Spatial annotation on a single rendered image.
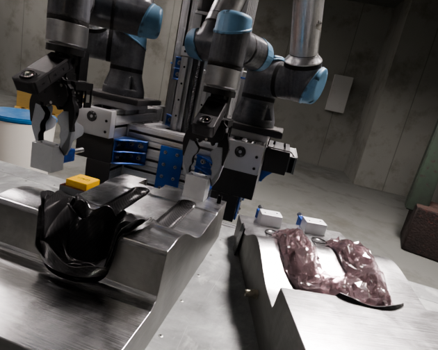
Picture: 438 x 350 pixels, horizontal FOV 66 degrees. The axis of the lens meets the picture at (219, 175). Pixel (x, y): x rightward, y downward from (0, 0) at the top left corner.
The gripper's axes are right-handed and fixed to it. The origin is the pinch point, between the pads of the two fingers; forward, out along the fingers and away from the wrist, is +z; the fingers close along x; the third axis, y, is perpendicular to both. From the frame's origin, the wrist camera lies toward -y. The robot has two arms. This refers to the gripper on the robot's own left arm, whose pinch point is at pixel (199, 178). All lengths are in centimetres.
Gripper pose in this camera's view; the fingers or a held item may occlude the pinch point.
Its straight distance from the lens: 76.2
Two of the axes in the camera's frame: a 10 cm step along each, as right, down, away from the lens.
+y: 2.4, -1.9, 9.5
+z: -2.1, 9.5, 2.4
